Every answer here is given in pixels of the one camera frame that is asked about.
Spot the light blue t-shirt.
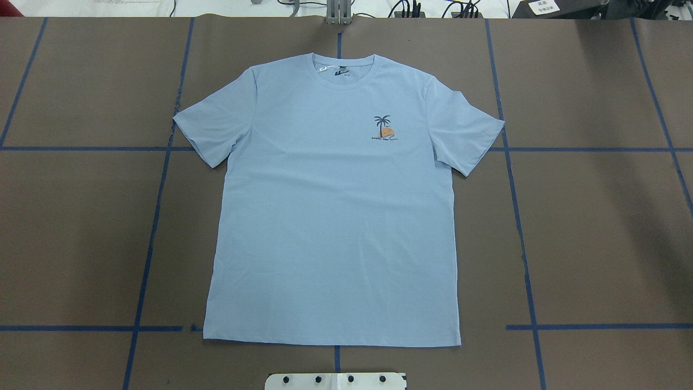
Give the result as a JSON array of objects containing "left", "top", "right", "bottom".
[{"left": 173, "top": 53, "right": 505, "bottom": 348}]

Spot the grey metal clamp bracket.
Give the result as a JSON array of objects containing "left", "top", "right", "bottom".
[{"left": 324, "top": 0, "right": 353, "bottom": 25}]

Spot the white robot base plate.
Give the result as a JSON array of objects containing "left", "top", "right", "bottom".
[{"left": 264, "top": 372, "right": 408, "bottom": 389}]

